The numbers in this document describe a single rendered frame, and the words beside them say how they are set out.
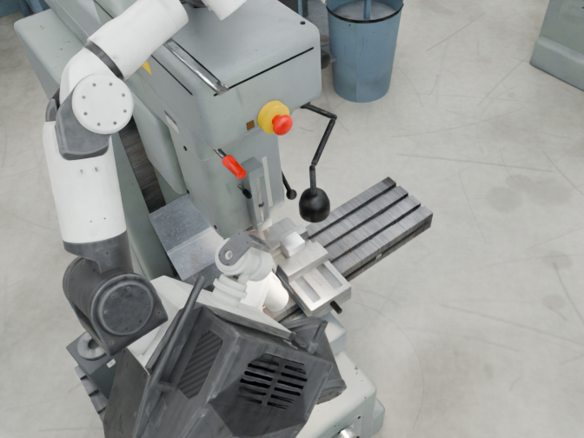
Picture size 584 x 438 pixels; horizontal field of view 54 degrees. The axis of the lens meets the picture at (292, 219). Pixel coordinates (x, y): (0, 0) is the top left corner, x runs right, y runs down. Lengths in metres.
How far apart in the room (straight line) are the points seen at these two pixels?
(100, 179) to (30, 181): 3.07
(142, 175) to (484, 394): 1.73
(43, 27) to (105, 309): 1.25
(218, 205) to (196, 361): 0.55
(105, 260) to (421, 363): 2.07
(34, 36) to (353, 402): 1.45
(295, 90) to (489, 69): 3.31
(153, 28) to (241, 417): 0.56
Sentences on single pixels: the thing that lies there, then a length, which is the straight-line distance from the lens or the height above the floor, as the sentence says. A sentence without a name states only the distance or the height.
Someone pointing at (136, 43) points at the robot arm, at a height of 2.01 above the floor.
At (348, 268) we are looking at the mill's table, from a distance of 1.89.
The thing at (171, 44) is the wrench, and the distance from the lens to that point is 1.05.
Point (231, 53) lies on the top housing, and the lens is 1.01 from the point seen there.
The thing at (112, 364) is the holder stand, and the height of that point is 1.06.
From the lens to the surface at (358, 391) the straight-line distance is 1.90.
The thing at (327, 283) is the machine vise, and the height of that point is 0.97.
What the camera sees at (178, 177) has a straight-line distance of 1.50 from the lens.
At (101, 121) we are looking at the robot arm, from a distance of 0.80.
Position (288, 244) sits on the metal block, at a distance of 1.78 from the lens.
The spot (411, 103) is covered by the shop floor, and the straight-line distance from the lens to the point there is 3.94.
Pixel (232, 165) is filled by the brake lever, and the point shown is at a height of 1.71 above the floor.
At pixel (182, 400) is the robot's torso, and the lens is 0.89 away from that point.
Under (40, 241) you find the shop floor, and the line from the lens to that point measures 3.52.
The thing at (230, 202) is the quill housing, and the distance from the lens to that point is 1.36.
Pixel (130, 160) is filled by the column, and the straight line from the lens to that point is 1.76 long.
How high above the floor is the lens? 2.44
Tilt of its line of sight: 49 degrees down
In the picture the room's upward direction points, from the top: 6 degrees counter-clockwise
